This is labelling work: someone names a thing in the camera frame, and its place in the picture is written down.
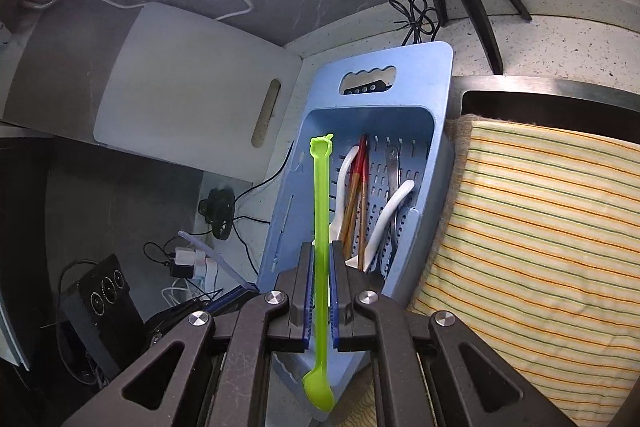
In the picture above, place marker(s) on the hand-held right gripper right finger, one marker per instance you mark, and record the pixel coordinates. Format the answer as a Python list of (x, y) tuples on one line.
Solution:
[(336, 322)]

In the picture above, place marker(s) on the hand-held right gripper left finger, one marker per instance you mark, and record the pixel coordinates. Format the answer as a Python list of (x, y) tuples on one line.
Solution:
[(306, 322)]

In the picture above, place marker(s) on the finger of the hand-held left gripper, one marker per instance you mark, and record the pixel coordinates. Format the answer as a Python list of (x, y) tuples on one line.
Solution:
[(232, 299)]

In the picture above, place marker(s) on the clear plastic spoon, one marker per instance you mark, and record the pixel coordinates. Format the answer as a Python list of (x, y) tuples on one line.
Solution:
[(215, 257)]

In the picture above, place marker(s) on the green plastic spoon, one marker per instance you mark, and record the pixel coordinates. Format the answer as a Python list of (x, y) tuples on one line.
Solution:
[(320, 207)]

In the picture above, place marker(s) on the white plastic spoon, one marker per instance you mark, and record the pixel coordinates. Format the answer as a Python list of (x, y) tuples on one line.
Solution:
[(390, 217)]

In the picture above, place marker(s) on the printed white spoon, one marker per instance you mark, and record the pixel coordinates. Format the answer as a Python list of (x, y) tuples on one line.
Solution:
[(342, 187)]

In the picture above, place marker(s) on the metal fork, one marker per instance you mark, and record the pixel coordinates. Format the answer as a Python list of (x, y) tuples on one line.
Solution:
[(395, 167)]

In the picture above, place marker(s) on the blue drain basket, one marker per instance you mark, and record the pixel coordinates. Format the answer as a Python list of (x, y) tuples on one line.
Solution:
[(415, 77)]

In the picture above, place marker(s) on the white power adapter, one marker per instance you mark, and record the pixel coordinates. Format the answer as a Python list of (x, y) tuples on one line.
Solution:
[(182, 264)]

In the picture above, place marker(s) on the black plug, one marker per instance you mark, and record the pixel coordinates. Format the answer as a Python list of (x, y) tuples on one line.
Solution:
[(217, 212)]

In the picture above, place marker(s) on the black speaker box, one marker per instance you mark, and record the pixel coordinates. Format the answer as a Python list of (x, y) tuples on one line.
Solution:
[(100, 302)]

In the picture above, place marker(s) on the white cutting board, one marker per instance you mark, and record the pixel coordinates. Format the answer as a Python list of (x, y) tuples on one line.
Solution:
[(175, 97)]

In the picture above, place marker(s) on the striped yellow cloth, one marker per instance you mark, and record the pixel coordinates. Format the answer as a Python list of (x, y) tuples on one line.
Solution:
[(540, 232)]

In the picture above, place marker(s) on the steel sink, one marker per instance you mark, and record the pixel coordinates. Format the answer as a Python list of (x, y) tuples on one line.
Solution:
[(500, 83)]

